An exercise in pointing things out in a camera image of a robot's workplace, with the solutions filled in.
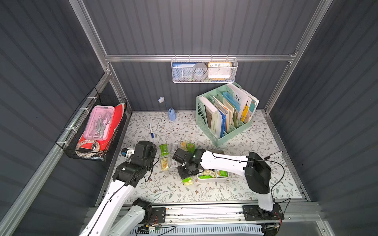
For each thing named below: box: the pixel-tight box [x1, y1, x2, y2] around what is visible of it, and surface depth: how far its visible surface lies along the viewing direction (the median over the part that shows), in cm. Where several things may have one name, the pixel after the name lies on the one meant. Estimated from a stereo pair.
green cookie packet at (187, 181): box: [182, 177, 193, 186], surface depth 84 cm
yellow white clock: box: [207, 61, 233, 81], surface depth 90 cm
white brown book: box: [198, 95, 219, 135], surface depth 91 cm
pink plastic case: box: [83, 105, 116, 142], surface depth 74 cm
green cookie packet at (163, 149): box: [158, 143, 170, 157], surface depth 100 cm
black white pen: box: [263, 150, 284, 160], surface depth 98 cm
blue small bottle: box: [157, 96, 177, 121], surface depth 113 cm
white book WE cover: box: [226, 83, 250, 119], surface depth 98 cm
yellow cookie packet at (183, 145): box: [180, 140, 189, 152], surface depth 101 cm
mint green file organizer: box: [195, 82, 257, 147], surface depth 97 cm
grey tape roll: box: [191, 62, 208, 81], surface depth 89 cm
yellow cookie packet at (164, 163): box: [160, 157, 170, 172], surface depth 91 cm
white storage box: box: [196, 169, 229, 183], surface depth 85 cm
